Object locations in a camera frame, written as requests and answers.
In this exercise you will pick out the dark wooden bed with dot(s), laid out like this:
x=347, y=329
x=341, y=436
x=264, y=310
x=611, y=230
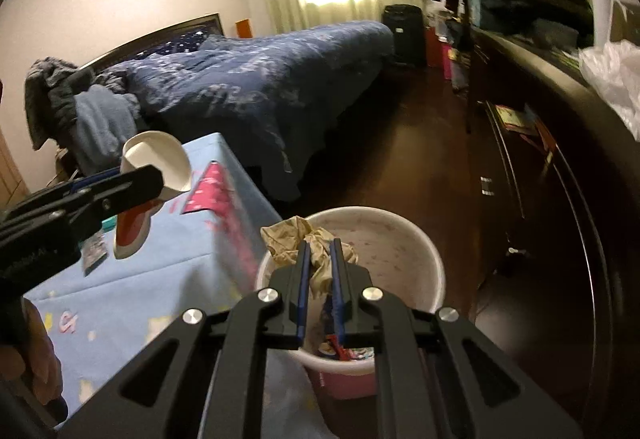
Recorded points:
x=190, y=35

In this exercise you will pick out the person's left hand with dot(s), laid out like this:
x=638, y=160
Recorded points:
x=45, y=354

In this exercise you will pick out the black puffer jacket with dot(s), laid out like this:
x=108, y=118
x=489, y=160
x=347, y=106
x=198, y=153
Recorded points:
x=65, y=91

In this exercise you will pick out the red container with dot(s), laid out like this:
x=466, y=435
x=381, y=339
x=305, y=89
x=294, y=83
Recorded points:
x=433, y=49

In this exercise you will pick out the colourful books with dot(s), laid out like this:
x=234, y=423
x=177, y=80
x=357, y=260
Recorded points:
x=515, y=121

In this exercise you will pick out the grey knit garment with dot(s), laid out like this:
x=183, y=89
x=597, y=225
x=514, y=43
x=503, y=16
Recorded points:
x=36, y=94

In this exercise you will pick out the navy patterned duvet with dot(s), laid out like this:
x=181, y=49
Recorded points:
x=250, y=79

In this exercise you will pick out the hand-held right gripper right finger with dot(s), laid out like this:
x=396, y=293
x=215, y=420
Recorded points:
x=338, y=279

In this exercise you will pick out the pink storage box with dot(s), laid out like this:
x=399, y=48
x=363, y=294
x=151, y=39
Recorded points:
x=450, y=61

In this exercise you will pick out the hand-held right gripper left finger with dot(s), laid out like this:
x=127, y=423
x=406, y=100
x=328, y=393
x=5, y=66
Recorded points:
x=301, y=279

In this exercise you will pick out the small dark packet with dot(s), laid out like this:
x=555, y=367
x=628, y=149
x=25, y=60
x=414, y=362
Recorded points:
x=95, y=256

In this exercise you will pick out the white pink plastic bin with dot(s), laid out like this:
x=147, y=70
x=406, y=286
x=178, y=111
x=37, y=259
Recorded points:
x=395, y=249

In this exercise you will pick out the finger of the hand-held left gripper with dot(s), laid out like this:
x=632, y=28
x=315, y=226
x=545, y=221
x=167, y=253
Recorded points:
x=125, y=191
x=80, y=185

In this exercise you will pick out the colourful snack wrapper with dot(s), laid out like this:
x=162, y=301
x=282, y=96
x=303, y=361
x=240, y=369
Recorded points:
x=350, y=353

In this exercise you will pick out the beige cloth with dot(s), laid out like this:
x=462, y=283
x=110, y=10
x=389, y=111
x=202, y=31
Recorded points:
x=285, y=239

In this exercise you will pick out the white plastic bag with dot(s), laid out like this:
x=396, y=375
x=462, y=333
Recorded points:
x=615, y=74

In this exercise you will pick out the orange box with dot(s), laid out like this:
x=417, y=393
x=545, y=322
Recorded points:
x=243, y=28

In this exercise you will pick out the light blue printed tablecloth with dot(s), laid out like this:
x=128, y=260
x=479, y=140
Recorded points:
x=150, y=314

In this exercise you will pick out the dark wooden dresser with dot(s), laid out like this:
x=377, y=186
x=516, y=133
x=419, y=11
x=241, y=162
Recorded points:
x=560, y=219

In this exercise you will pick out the black suitcase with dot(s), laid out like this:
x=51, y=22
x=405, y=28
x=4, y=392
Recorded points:
x=402, y=34

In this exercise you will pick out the crushed white paper cup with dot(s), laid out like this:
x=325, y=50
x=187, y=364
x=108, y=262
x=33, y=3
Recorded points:
x=165, y=153

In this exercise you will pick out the brown wooden wardrobe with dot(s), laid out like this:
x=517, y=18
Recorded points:
x=10, y=174

